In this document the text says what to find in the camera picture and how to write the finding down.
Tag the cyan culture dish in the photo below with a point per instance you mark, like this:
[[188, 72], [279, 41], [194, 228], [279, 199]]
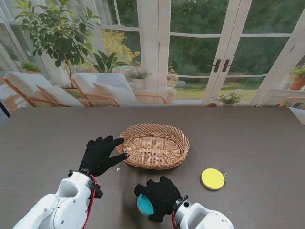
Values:
[[145, 205]]

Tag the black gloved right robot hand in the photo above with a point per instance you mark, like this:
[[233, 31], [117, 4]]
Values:
[[162, 198]]

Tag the oval wicker basket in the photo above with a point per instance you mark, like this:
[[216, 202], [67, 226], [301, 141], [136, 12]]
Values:
[[152, 150]]

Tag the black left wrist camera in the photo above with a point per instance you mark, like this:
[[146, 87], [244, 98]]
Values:
[[98, 192]]

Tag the printed conservatory backdrop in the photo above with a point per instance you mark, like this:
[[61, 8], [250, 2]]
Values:
[[190, 47]]

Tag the white paper sheet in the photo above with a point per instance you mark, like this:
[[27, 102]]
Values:
[[299, 115]]

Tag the yellow culture dish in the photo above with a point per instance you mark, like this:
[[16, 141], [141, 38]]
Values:
[[212, 179]]

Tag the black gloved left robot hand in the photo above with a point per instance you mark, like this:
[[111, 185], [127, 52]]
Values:
[[97, 157]]

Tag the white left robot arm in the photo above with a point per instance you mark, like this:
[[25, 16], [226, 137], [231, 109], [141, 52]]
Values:
[[64, 202]]

